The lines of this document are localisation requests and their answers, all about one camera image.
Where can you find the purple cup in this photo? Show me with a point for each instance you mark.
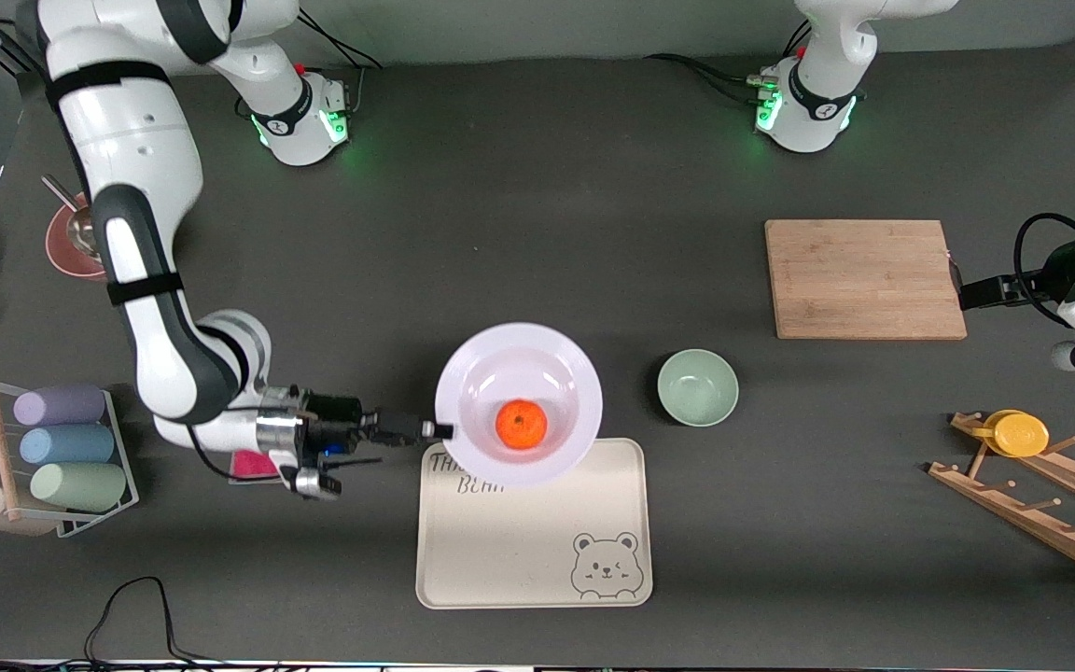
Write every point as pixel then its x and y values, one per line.
pixel 62 405

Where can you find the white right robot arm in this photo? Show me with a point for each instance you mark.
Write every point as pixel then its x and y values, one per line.
pixel 127 131

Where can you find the cream bear print tray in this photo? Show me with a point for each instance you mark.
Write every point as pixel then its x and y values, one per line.
pixel 519 551

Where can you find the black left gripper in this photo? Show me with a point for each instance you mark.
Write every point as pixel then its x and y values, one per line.
pixel 1013 288

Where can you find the wooden peg drying rack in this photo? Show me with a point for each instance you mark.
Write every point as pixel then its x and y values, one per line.
pixel 1041 523

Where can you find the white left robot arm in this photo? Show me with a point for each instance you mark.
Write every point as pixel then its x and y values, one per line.
pixel 822 103

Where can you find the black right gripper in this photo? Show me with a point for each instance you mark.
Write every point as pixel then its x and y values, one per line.
pixel 333 419

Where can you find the wooden cutting board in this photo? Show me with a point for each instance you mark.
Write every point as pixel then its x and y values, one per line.
pixel 845 271

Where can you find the white round plate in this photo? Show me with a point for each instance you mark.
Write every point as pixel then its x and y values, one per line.
pixel 500 364

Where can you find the pink bowl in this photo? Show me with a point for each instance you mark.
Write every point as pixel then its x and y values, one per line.
pixel 66 254

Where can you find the green cup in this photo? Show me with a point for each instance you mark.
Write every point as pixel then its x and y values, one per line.
pixel 80 486

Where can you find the pale green bowl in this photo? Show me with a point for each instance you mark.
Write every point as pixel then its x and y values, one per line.
pixel 698 387

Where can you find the metal scoop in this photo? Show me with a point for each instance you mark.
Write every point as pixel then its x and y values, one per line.
pixel 80 233

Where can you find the pink folded cloth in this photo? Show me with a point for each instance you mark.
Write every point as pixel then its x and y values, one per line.
pixel 253 468

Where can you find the blue cup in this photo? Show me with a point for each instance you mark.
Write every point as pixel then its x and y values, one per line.
pixel 69 444

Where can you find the yellow cup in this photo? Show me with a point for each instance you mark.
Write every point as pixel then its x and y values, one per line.
pixel 1021 435

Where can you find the orange fruit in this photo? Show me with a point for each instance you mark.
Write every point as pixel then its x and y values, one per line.
pixel 521 425

